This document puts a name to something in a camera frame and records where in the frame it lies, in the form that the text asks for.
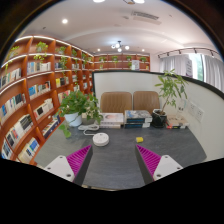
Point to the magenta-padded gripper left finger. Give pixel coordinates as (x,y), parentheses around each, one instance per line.
(63,165)

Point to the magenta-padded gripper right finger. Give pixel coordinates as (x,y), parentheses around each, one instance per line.
(165,165)

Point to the red-spined book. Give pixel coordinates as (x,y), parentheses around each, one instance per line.
(175,127)

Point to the tall plant in black pot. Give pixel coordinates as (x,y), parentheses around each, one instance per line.
(159,120)

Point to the round white power strip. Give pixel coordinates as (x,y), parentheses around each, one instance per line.
(100,139)

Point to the beige-cover book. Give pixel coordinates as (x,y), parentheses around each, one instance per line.
(177,120)

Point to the leafy plant in white pot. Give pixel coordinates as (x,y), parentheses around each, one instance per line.
(73,119)

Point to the dark book with white pages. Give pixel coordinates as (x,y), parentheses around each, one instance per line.
(136,125)

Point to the dark book with grey cover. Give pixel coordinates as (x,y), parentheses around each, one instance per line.
(136,115)

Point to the tan padded chair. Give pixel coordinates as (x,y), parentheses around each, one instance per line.
(146,100)
(116,101)

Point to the white-cover book with face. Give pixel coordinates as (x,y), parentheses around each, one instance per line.
(113,117)

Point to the orange wooden bookshelf unit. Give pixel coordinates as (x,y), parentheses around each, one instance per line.
(36,86)

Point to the white partition with dark rim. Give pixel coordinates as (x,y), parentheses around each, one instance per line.
(116,81)

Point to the white curtain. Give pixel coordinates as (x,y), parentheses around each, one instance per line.
(213,71)

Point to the ceiling lamp cluster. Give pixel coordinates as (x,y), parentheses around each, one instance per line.
(119,46)

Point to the recessed ceiling spotlights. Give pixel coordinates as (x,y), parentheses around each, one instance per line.
(64,21)

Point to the ceiling air vent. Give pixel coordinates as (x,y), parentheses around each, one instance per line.
(145,16)

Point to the white wall socket panel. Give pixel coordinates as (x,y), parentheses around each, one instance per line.
(196,112)

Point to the black track light rail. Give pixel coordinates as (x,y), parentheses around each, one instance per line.
(186,50)

